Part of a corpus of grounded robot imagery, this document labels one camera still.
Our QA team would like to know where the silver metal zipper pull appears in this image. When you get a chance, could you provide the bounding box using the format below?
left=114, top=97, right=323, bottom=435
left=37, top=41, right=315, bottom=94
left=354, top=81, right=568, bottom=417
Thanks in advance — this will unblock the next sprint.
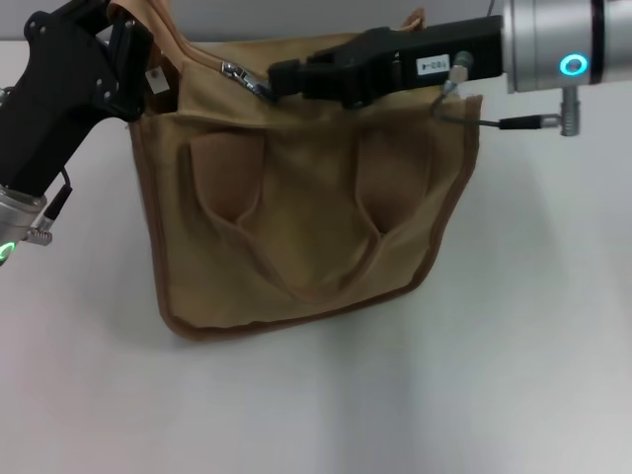
left=220, top=59, right=271, bottom=98

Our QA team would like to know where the right gripper cable with plug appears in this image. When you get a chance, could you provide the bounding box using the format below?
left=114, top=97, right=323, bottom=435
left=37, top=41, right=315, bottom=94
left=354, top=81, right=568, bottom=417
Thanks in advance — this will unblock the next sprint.
left=429, top=48, right=589, bottom=137

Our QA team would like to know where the left gripper cable with plug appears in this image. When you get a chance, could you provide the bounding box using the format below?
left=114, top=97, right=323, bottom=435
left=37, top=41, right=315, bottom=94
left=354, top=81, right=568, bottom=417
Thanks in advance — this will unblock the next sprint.
left=29, top=167, right=75, bottom=246

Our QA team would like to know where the small white bag label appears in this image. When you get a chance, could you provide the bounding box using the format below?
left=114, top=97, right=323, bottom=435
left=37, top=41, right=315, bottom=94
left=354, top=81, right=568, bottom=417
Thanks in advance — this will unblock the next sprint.
left=145, top=68, right=173, bottom=95

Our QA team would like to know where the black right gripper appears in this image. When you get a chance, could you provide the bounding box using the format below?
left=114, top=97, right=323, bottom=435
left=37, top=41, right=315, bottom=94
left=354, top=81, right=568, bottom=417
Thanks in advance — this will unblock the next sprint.
left=269, top=15, right=508, bottom=108

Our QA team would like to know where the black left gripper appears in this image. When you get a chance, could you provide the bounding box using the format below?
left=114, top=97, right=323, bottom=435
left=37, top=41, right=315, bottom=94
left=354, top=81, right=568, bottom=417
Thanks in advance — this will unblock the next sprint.
left=0, top=0, right=162, bottom=197

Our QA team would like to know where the gripper cable with plug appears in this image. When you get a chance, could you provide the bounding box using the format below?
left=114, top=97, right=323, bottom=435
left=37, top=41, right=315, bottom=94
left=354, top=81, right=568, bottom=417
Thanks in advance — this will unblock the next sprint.
left=29, top=167, right=75, bottom=246
left=429, top=48, right=589, bottom=137

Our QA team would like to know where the khaki canvas food bag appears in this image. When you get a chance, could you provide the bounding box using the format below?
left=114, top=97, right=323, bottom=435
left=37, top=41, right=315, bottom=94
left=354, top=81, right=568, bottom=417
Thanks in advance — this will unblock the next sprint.
left=107, top=0, right=483, bottom=346

